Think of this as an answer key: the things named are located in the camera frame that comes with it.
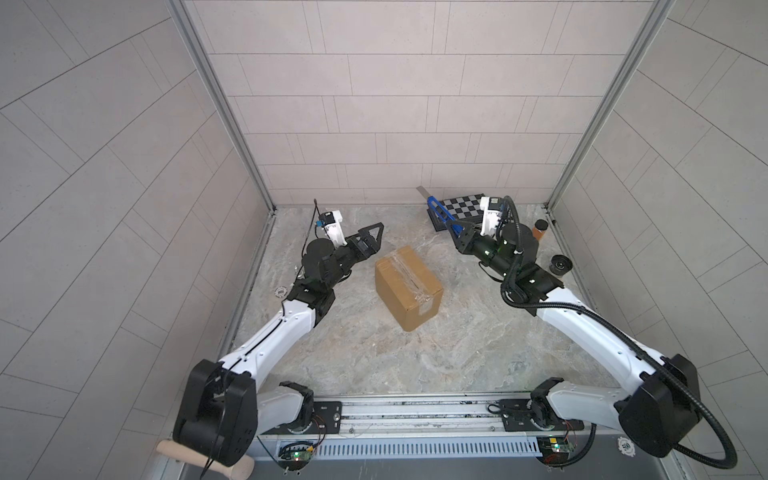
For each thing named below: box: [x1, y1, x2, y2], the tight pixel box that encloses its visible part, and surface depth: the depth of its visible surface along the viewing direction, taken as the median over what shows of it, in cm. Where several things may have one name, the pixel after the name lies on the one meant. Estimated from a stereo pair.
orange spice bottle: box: [532, 218, 549, 241], surface depth 101 cm
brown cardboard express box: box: [375, 246, 444, 331], surface depth 80 cm
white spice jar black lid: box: [549, 254, 573, 277], surface depth 88 cm
